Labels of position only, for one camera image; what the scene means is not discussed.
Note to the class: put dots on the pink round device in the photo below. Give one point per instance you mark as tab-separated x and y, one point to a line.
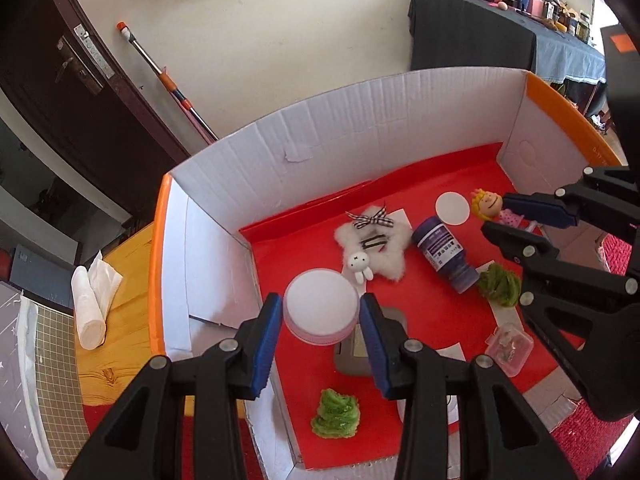
320	305

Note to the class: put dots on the grid cutting mat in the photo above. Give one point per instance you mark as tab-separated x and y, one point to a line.
57	385

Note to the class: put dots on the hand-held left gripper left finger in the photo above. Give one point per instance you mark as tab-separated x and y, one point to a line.
265	345

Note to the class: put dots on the red knitted mat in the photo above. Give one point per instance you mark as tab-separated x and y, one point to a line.
590	435

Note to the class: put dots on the purple bottle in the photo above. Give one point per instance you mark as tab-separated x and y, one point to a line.
442	247

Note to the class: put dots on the black cloth covered table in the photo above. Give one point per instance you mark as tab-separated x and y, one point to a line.
470	35

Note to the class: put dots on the grey case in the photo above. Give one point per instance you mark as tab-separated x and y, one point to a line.
352	357

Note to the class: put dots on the green yarn pom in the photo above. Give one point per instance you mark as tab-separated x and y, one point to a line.
500	285
336	412

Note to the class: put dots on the blue cloth covered table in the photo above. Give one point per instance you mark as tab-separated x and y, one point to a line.
565	55

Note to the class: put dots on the cluttered table dark cloth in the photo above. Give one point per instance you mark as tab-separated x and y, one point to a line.
550	7

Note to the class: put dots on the small white bunny figure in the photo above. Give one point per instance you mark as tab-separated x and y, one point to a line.
357	262

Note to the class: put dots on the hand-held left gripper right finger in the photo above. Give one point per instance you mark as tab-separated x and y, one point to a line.
372	345

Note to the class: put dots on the small clear plastic box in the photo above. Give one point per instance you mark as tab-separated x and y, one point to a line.
510	350

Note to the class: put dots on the small doll with yellow hair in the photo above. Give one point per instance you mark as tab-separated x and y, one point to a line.
489	204

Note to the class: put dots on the checkered ribbon bow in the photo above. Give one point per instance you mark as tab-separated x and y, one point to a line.
370	217

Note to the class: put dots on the white fluffy star plush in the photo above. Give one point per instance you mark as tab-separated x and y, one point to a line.
392	260

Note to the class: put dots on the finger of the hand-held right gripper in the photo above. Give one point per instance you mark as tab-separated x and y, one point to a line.
540	207
550	280

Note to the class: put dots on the white tissue roll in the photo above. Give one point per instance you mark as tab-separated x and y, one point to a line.
90	310

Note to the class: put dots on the dark wooden door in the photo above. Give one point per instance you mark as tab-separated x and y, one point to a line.
75	125

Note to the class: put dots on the white and orange cardboard box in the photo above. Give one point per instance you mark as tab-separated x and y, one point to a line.
350	135

